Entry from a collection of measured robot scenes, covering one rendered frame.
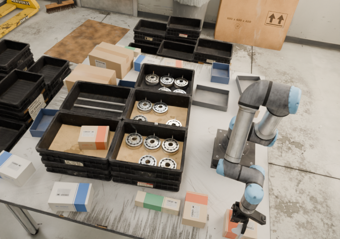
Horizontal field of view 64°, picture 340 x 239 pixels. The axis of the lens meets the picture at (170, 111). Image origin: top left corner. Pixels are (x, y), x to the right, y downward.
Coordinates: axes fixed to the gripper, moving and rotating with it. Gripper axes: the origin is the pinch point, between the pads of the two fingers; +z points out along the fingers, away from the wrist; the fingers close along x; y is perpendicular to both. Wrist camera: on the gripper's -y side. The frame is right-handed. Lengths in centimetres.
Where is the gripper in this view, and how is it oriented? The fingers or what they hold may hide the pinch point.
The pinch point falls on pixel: (240, 225)
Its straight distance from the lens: 156.1
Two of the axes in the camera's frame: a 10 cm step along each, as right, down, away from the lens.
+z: -0.6, 7.0, 7.1
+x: -2.3, 6.9, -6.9
